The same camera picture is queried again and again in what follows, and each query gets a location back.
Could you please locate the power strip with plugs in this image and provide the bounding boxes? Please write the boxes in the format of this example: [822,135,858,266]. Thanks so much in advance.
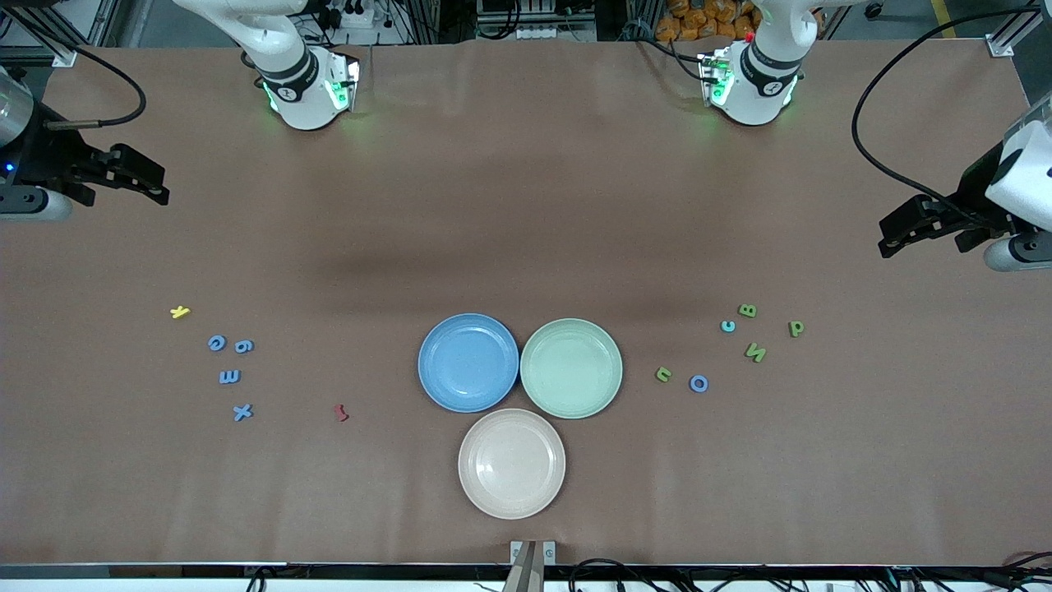
[316,0,372,30]

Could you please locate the orange bags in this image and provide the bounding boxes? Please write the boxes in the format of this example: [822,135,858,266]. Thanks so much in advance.
[656,0,761,42]

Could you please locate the green plate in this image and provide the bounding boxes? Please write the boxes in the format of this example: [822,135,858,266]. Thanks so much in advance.
[519,318,624,420]

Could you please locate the blue plate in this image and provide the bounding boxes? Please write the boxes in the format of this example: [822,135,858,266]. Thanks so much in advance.
[418,313,520,414]

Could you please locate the brown paper table cover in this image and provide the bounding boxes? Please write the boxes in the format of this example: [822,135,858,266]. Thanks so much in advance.
[0,37,1052,568]

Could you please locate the beige plate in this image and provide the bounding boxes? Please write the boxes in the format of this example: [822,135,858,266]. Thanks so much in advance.
[458,409,567,520]

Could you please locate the aluminium frame post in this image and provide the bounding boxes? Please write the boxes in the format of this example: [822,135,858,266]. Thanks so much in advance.
[0,0,116,68]
[986,0,1052,58]

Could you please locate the metal table edge rail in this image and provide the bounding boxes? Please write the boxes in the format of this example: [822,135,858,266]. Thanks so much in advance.
[0,562,1052,592]

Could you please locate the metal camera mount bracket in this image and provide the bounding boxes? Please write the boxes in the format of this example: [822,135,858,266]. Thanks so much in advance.
[510,539,558,592]

